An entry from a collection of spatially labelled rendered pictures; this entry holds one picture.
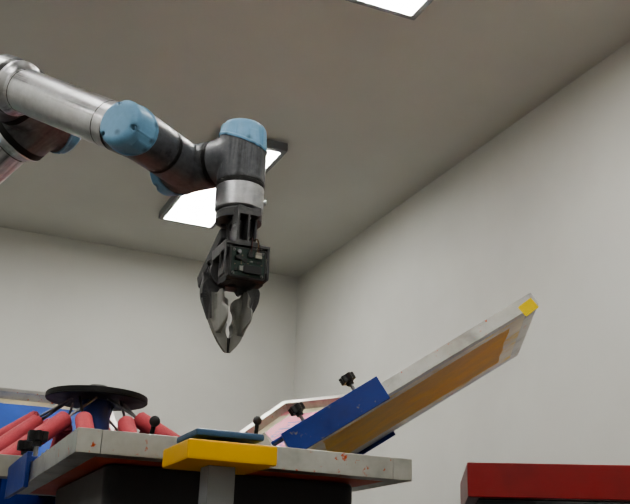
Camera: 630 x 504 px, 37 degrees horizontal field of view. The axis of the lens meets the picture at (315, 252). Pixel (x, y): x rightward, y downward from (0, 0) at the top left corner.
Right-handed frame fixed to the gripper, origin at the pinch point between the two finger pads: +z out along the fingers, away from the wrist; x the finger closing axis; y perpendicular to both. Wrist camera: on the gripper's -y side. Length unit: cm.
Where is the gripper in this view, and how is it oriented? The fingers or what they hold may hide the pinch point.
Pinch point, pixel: (226, 345)
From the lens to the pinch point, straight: 140.2
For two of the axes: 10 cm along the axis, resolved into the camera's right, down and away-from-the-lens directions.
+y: 4.1, -3.0, -8.6
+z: -0.3, 9.4, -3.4
